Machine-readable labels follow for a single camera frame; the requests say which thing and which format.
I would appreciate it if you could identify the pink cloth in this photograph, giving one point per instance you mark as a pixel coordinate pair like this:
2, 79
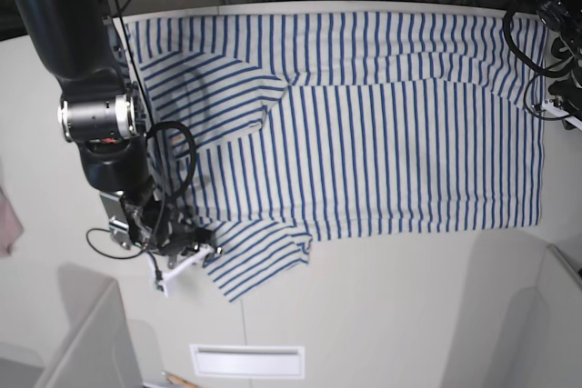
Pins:
11, 228

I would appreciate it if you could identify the blue white striped T-shirt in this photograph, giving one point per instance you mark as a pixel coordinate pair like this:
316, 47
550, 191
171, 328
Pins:
318, 127

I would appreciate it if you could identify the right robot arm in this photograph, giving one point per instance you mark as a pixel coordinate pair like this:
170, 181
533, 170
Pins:
109, 120

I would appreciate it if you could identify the grey partition panel left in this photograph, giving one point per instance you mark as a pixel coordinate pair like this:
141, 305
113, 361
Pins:
97, 351

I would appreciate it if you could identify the grey partition panel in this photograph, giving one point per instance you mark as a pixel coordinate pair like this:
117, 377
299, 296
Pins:
539, 343
97, 351

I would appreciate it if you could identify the white table slot plate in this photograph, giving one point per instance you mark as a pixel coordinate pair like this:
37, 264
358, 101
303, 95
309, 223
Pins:
249, 362

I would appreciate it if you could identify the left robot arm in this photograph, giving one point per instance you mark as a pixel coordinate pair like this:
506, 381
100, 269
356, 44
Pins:
562, 17

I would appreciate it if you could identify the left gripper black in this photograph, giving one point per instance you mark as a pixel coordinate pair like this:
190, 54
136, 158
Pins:
565, 89

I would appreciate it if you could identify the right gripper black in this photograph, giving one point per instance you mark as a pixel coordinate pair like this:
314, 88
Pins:
156, 227

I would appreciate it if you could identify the grey partition panel right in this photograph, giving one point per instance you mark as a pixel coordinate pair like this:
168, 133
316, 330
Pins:
539, 343

